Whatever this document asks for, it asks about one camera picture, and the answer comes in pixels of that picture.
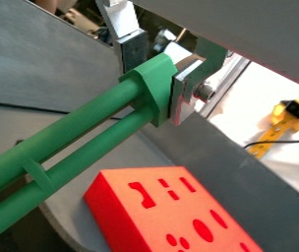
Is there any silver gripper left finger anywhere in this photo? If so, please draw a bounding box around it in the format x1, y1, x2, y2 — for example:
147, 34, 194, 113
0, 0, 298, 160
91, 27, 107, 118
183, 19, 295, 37
96, 0, 148, 73

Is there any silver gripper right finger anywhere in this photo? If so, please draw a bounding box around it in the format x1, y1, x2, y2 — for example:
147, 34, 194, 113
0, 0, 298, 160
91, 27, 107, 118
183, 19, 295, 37
154, 30, 227, 125

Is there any green three prong object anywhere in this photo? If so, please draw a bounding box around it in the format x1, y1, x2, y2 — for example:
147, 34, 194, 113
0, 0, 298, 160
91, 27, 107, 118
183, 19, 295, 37
0, 53, 178, 234

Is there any red shape sorter block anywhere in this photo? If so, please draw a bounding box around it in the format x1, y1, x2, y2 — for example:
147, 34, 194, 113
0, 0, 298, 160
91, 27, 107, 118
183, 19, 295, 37
84, 166, 263, 252

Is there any black cable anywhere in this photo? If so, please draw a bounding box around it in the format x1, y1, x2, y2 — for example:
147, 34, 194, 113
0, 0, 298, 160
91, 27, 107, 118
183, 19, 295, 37
243, 131, 299, 150

